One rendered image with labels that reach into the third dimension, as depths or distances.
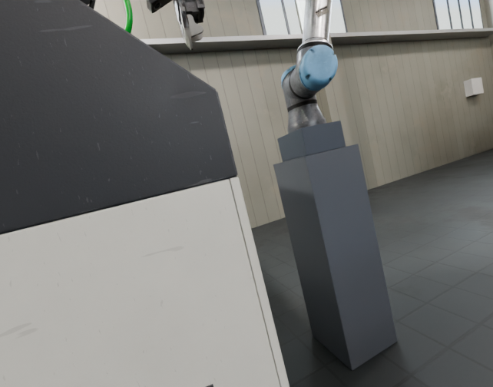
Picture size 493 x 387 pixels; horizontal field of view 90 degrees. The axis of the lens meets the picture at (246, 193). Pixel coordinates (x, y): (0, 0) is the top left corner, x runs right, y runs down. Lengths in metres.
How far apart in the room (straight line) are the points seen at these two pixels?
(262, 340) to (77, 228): 0.38
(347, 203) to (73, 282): 0.82
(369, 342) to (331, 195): 0.58
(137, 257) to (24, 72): 0.33
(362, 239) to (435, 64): 5.91
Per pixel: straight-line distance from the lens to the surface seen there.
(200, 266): 0.47
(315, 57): 0.89
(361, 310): 1.10
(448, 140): 6.65
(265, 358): 0.57
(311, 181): 0.87
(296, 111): 0.99
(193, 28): 0.91
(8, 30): 0.56
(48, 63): 0.52
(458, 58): 7.43
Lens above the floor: 0.79
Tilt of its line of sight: 5 degrees down
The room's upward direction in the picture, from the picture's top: 14 degrees counter-clockwise
